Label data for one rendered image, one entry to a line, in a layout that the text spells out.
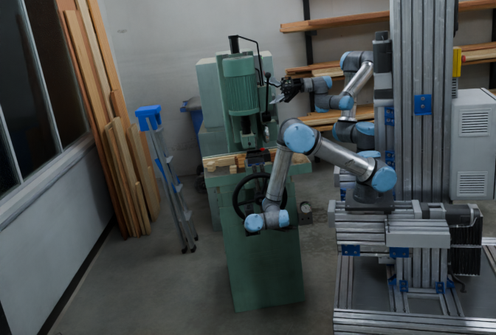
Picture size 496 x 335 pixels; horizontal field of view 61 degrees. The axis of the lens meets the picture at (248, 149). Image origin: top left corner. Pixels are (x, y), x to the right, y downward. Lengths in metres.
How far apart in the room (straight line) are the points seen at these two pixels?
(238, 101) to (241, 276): 1.04
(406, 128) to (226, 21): 2.93
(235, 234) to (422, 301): 1.05
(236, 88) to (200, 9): 2.48
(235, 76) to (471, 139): 1.18
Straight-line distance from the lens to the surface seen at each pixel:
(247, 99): 2.32
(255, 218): 1.85
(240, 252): 2.55
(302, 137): 1.73
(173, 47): 4.76
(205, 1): 4.71
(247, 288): 2.69
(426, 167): 2.24
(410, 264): 2.48
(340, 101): 2.26
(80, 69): 3.58
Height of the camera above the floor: 1.72
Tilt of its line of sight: 17 degrees down
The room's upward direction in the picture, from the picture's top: 7 degrees counter-clockwise
